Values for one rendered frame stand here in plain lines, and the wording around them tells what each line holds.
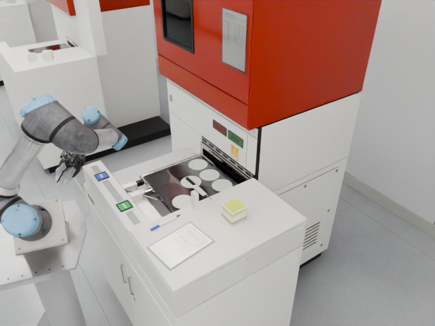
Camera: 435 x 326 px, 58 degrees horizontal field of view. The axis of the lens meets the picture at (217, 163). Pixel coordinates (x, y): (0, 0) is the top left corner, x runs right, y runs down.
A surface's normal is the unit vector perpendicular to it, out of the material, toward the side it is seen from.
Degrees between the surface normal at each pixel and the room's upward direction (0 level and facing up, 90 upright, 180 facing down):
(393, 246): 0
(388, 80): 90
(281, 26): 90
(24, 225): 52
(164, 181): 0
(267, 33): 90
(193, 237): 0
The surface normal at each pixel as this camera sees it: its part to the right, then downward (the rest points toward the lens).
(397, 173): -0.82, 0.32
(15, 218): 0.32, -0.11
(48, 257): 0.00, -0.83
